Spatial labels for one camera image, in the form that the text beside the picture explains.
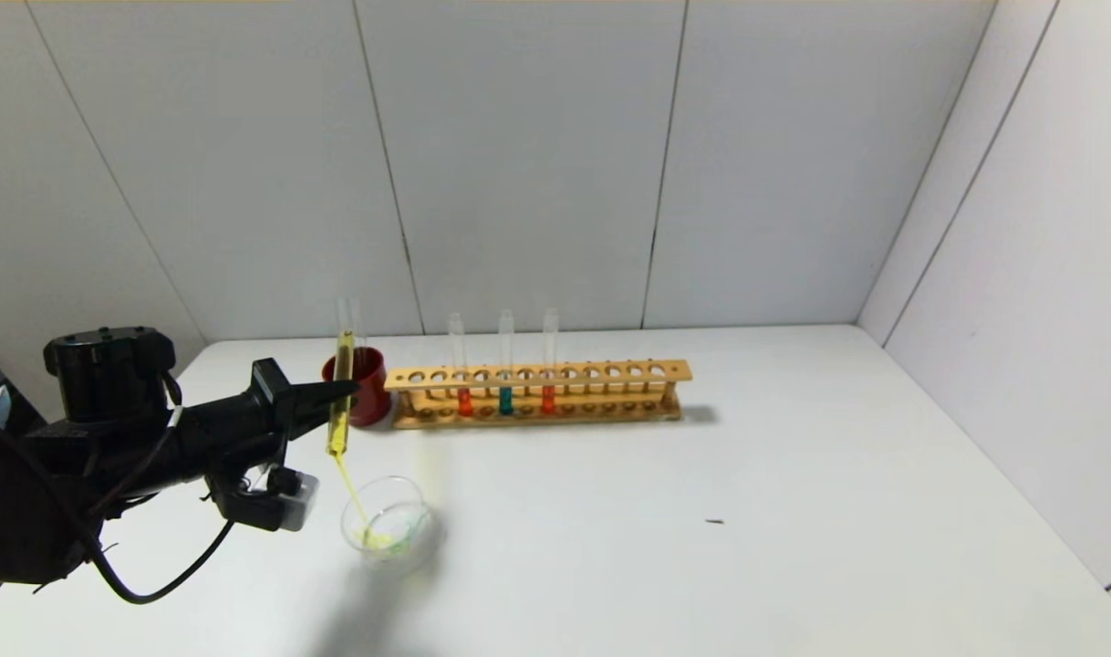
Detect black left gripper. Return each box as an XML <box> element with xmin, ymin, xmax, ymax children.
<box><xmin>171</xmin><ymin>357</ymin><xmax>361</xmax><ymax>484</ymax></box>

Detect test tube with yellow liquid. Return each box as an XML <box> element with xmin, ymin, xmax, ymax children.
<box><xmin>327</xmin><ymin>330</ymin><xmax>357</xmax><ymax>457</ymax></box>

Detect test tube with red liquid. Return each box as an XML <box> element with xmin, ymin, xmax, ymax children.
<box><xmin>447</xmin><ymin>313</ymin><xmax>474</xmax><ymax>418</ymax></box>
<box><xmin>542</xmin><ymin>308</ymin><xmax>560</xmax><ymax>415</ymax></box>

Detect empty glass test tube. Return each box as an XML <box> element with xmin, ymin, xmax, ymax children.
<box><xmin>337</xmin><ymin>297</ymin><xmax>369</xmax><ymax>352</ymax></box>

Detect test tube with teal liquid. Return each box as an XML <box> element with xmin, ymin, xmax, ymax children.
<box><xmin>497</xmin><ymin>310</ymin><xmax>516</xmax><ymax>417</ymax></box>

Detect wooden test tube rack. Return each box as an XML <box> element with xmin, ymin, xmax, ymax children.
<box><xmin>384</xmin><ymin>359</ymin><xmax>693</xmax><ymax>430</ymax></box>

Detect dark red cup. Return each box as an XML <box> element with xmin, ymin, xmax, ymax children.
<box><xmin>323</xmin><ymin>347</ymin><xmax>392</xmax><ymax>428</ymax></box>

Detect clear glass beaker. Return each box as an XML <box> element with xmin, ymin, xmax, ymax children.
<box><xmin>340</xmin><ymin>475</ymin><xmax>444</xmax><ymax>576</ymax></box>

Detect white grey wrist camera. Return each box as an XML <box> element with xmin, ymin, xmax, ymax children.
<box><xmin>209</xmin><ymin>464</ymin><xmax>320</xmax><ymax>533</ymax></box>

